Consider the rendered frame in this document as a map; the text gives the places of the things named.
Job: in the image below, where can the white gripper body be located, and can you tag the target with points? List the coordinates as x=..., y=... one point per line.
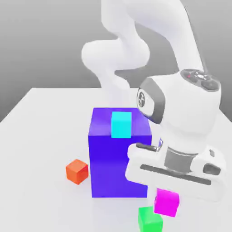
x=137, y=174

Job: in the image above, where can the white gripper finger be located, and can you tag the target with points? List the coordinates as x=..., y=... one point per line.
x=151, y=193

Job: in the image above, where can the small magenta cube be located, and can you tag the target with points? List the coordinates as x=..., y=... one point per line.
x=166, y=203

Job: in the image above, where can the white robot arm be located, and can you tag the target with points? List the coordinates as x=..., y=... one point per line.
x=190, y=117

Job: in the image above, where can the small green cube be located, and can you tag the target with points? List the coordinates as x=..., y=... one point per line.
x=148, y=222

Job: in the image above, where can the small cyan cube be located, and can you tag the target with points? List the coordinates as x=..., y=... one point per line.
x=121, y=126

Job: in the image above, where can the small orange cube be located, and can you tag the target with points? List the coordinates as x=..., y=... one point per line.
x=76, y=172

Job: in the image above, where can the large blue box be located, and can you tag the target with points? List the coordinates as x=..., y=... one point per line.
x=108, y=163

